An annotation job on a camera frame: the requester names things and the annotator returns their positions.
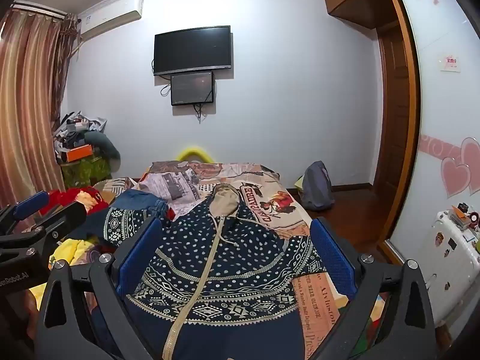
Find pile of clutter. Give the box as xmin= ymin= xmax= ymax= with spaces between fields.
xmin=52 ymin=110 xmax=109 ymax=164

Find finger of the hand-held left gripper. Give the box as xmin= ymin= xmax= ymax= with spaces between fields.
xmin=0 ymin=202 xmax=89 ymax=259
xmin=0 ymin=190 xmax=50 ymax=235

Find green cloth cover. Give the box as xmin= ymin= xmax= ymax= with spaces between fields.
xmin=60 ymin=155 xmax=111 ymax=190

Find white suitcase with stickers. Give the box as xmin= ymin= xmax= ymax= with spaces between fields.
xmin=424 ymin=208 xmax=480 ymax=325

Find small pink wall sticker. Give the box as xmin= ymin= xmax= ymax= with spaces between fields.
xmin=437 ymin=54 xmax=461 ymax=72

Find white air conditioner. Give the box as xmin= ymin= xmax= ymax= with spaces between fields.
xmin=77 ymin=0 xmax=144 ymax=40

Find yellow garment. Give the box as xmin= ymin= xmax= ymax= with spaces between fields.
xmin=30 ymin=237 xmax=113 ymax=301

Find blue denim jeans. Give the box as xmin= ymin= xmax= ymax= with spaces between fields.
xmin=109 ymin=189 xmax=169 ymax=220

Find orange box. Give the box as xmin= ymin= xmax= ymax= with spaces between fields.
xmin=56 ymin=144 xmax=94 ymax=163

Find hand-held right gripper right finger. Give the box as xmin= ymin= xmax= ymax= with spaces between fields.
xmin=310 ymin=217 xmax=438 ymax=360

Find navy patterned zip hoodie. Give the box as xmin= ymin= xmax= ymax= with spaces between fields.
xmin=99 ymin=183 xmax=327 ymax=360

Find grey backpack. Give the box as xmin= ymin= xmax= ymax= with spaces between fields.
xmin=301 ymin=160 xmax=335 ymax=211

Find large black wall television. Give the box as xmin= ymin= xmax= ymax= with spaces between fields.
xmin=154 ymin=25 xmax=232 ymax=77

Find white sliding wardrobe door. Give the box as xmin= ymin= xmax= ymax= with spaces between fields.
xmin=382 ymin=0 xmax=480 ymax=308

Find pink heart sticker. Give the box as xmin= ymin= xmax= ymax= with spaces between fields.
xmin=440 ymin=137 xmax=480 ymax=197

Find striped brown curtain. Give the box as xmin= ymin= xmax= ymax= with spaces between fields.
xmin=0 ymin=4 xmax=79 ymax=233

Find yellow foam tube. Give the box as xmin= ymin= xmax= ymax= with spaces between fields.
xmin=176 ymin=147 xmax=216 ymax=164

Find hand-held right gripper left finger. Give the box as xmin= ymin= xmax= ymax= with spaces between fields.
xmin=34 ymin=215 xmax=164 ymax=360

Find red plush toy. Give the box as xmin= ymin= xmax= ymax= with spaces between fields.
xmin=49 ymin=185 xmax=109 ymax=215

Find grey-green pillow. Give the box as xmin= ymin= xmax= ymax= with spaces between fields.
xmin=84 ymin=131 xmax=121 ymax=160

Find printed bed blanket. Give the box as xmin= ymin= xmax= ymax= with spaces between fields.
xmin=94 ymin=160 xmax=387 ymax=360

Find small black wall monitor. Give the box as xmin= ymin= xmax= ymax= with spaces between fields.
xmin=170 ymin=71 xmax=215 ymax=106

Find wooden door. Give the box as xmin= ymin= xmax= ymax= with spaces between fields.
xmin=375 ymin=26 xmax=413 ymax=188

